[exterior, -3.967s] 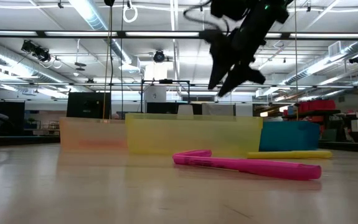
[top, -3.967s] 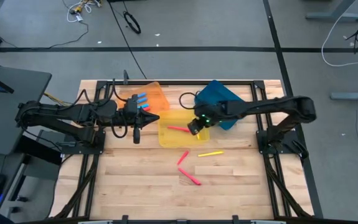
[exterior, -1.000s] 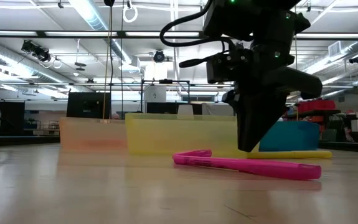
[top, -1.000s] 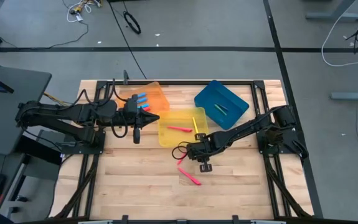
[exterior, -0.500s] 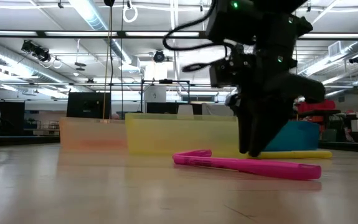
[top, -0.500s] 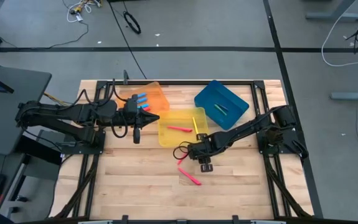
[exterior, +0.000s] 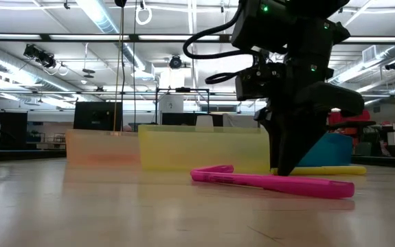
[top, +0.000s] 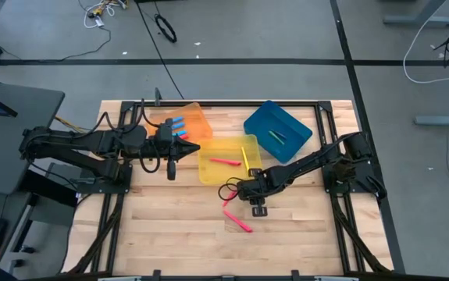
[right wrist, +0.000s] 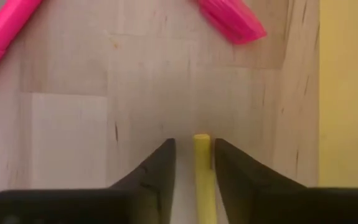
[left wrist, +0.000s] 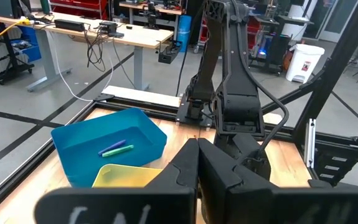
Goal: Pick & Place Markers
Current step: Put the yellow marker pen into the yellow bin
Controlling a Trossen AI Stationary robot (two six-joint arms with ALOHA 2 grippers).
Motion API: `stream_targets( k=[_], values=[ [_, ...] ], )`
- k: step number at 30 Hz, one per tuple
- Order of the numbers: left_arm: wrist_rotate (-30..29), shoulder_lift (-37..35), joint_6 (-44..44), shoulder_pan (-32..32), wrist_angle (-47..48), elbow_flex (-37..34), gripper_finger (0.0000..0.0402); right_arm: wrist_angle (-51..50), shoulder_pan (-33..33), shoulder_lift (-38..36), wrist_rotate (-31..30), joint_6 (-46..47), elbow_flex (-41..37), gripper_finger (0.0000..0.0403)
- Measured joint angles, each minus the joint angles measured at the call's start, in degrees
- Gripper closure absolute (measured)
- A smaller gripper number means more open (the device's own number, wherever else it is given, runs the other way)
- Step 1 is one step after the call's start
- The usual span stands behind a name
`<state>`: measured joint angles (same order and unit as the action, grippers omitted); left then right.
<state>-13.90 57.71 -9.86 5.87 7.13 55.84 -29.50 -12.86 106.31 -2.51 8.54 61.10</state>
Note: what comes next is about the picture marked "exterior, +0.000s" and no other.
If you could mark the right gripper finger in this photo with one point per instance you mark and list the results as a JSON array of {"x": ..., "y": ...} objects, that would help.
[
  {"x": 296, "y": 144},
  {"x": 274, "y": 151}
]

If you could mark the yellow highlighter marker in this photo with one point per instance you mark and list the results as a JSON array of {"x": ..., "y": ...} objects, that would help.
[{"x": 338, "y": 170}]

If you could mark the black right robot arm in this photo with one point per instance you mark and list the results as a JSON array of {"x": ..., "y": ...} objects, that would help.
[{"x": 286, "y": 20}]

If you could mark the red storage bins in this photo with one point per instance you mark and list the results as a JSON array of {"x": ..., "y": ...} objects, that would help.
[{"x": 334, "y": 119}]

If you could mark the teal plastic bin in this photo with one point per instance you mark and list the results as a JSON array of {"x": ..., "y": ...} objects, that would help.
[{"x": 334, "y": 151}]

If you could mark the grey white board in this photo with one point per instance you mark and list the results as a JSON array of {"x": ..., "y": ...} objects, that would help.
[{"x": 242, "y": 120}]

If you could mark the white LED light strip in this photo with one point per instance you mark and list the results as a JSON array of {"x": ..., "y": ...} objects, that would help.
[
  {"x": 87, "y": 37},
  {"x": 8, "y": 36},
  {"x": 375, "y": 39},
  {"x": 163, "y": 37}
]

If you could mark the dark storage shelf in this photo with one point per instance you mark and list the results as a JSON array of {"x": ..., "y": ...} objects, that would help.
[{"x": 372, "y": 124}]

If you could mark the yellow translucent plastic bin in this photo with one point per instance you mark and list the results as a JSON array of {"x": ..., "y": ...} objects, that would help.
[{"x": 200, "y": 147}]

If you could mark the black panel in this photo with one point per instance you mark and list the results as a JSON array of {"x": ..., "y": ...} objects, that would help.
[{"x": 183, "y": 119}]

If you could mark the white building column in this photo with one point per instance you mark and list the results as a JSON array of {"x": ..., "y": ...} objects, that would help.
[{"x": 171, "y": 103}]

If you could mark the black monitor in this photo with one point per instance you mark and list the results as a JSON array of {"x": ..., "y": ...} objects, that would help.
[{"x": 97, "y": 116}]

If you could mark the orange translucent plastic bin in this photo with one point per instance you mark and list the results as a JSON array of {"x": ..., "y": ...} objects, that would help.
[{"x": 101, "y": 147}]

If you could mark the silver ventilation duct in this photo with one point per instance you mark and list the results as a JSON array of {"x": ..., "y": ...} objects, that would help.
[
  {"x": 11, "y": 72},
  {"x": 95, "y": 13},
  {"x": 355, "y": 73}
]

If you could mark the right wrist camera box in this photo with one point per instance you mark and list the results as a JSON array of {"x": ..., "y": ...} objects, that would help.
[{"x": 257, "y": 82}]

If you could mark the black rig camera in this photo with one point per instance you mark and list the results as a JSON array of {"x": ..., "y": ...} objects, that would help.
[{"x": 175, "y": 62}]

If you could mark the black ceiling-mounted camera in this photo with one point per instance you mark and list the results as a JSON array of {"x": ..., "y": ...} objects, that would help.
[
  {"x": 393, "y": 65},
  {"x": 46, "y": 61}
]

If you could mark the black stand frame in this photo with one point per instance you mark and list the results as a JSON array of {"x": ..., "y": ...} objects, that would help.
[{"x": 182, "y": 90}]

